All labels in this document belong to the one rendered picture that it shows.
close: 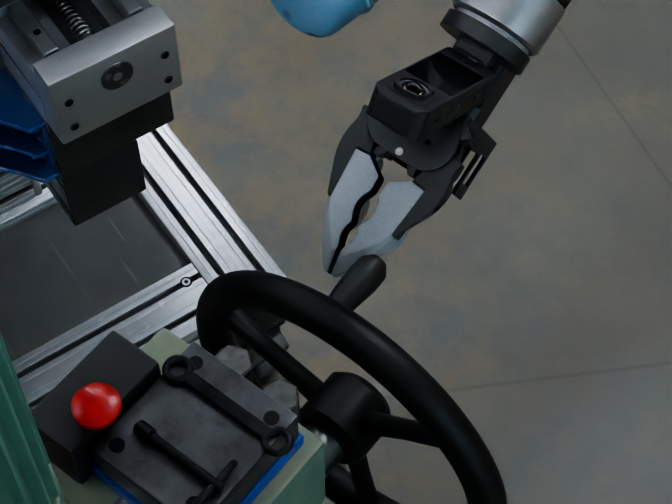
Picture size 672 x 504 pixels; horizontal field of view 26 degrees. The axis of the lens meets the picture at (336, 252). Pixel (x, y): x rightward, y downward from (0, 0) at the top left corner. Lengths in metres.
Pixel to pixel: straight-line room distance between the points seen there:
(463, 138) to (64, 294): 0.94
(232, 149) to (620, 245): 0.61
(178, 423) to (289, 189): 1.34
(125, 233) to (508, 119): 0.69
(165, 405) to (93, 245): 1.04
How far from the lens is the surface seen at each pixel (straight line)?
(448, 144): 1.05
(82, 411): 0.89
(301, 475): 0.93
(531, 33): 1.07
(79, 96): 1.39
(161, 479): 0.89
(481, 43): 1.06
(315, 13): 1.05
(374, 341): 0.98
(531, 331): 2.10
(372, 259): 1.03
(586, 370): 2.08
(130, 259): 1.92
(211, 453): 0.89
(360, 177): 1.07
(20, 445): 0.56
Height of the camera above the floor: 1.80
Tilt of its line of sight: 57 degrees down
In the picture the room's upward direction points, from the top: straight up
